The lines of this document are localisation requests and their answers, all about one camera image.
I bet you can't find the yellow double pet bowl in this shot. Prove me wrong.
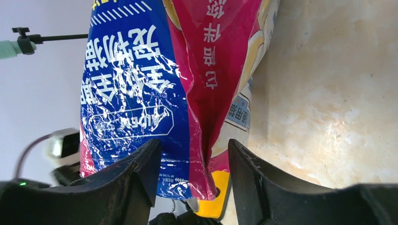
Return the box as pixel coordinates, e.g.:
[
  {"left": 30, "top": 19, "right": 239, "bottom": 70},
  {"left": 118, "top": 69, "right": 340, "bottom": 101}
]
[{"left": 186, "top": 171, "right": 231, "bottom": 221}]

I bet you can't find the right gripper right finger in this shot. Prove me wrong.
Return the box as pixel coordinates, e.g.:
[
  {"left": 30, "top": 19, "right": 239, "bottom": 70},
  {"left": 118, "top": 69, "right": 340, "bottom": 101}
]
[{"left": 228, "top": 139, "right": 398, "bottom": 225}]

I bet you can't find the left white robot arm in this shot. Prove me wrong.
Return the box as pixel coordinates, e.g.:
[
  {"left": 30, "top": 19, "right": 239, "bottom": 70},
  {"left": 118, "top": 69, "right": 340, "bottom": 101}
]
[{"left": 11, "top": 128, "right": 81, "bottom": 189}]

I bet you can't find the pink pet food bag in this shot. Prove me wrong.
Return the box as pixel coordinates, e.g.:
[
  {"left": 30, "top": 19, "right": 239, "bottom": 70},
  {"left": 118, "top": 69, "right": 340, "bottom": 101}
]
[{"left": 80, "top": 0, "right": 279, "bottom": 200}]

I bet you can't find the green microphone on tripod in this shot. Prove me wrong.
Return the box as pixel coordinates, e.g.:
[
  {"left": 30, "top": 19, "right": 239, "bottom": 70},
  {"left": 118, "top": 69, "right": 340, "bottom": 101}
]
[{"left": 0, "top": 27, "right": 88, "bottom": 60}]

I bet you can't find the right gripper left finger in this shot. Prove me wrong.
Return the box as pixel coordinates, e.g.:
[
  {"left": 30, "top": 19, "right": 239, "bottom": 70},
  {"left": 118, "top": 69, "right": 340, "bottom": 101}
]
[{"left": 0, "top": 139, "right": 161, "bottom": 225}]

